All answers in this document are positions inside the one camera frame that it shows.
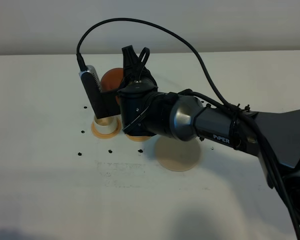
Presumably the brown clay teapot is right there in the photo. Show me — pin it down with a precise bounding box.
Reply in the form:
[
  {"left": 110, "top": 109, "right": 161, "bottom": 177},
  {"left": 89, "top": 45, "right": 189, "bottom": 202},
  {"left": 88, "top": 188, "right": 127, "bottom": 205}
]
[{"left": 100, "top": 67, "right": 124, "bottom": 105}]

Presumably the white teacup left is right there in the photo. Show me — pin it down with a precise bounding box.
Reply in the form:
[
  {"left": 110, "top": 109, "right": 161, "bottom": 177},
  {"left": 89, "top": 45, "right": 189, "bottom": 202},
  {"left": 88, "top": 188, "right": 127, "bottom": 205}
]
[{"left": 92, "top": 116, "right": 117, "bottom": 135}]

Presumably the orange saucer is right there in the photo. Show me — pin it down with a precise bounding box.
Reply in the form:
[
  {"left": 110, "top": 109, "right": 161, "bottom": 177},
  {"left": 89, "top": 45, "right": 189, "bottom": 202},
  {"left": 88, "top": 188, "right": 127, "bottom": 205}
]
[
  {"left": 91, "top": 116, "right": 122, "bottom": 139},
  {"left": 125, "top": 134, "right": 151, "bottom": 142}
]

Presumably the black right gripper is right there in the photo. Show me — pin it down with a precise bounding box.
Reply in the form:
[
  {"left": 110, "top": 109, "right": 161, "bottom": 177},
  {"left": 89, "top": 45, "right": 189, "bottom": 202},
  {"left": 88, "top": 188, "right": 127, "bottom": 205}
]
[{"left": 117, "top": 45, "right": 175, "bottom": 138}]

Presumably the beige round teapot coaster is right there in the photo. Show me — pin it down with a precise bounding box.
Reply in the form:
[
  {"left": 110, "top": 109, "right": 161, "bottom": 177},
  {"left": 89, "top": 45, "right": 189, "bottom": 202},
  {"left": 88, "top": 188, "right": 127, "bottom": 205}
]
[{"left": 154, "top": 137, "right": 202, "bottom": 172}]

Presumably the orange saucer left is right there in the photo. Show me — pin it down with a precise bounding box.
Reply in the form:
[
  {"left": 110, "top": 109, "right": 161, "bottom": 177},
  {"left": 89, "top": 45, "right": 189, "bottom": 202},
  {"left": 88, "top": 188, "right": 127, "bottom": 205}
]
[{"left": 91, "top": 116, "right": 122, "bottom": 139}]

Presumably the black right camera cable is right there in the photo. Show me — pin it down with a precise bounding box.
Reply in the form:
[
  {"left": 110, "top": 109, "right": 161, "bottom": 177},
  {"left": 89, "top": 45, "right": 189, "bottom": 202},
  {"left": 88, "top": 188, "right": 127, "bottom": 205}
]
[{"left": 76, "top": 17, "right": 300, "bottom": 240}]

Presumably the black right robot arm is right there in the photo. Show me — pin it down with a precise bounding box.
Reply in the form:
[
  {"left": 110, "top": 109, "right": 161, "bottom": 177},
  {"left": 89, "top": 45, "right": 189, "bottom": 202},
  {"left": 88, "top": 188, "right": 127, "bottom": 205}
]
[{"left": 118, "top": 46, "right": 300, "bottom": 191}]

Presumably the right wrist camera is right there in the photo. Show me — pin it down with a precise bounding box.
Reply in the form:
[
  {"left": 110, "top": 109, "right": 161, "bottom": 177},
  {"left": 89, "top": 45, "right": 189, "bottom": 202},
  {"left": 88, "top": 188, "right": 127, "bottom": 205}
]
[{"left": 79, "top": 65, "right": 121, "bottom": 119}]

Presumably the orange saucer right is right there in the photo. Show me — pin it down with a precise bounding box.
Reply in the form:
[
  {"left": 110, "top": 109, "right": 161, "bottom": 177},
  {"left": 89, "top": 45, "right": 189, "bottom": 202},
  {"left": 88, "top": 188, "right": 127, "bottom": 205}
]
[{"left": 125, "top": 134, "right": 151, "bottom": 142}]

